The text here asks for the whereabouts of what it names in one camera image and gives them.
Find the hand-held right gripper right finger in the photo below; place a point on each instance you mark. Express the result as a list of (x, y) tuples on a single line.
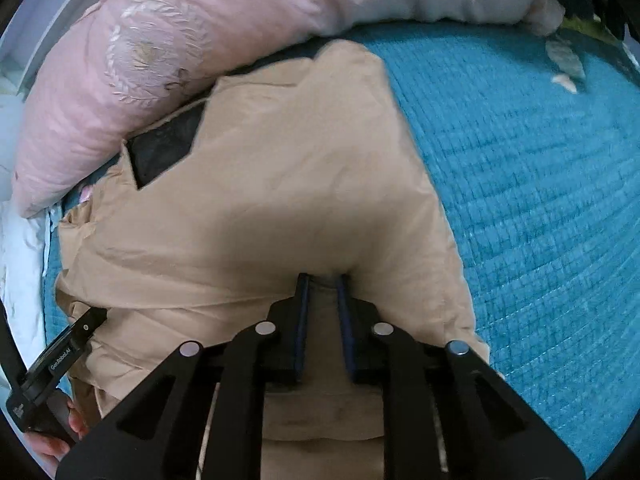
[(345, 322)]

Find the teal candy print blanket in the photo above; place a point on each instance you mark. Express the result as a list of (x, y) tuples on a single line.
[(525, 185)]

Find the person's left hand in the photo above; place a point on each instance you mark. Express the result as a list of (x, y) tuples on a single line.
[(55, 450)]

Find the yellow-green cloth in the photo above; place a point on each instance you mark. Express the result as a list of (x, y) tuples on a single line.
[(595, 30)]

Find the pink embroidered quilt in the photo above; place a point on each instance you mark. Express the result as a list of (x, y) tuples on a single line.
[(100, 110)]

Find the white bed sheet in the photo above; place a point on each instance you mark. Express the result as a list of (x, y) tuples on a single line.
[(20, 260)]

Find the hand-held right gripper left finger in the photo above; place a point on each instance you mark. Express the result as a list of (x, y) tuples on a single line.
[(302, 322)]

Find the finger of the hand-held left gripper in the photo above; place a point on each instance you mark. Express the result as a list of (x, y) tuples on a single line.
[(92, 321)]

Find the beige coat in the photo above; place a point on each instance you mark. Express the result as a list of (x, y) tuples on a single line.
[(275, 185)]

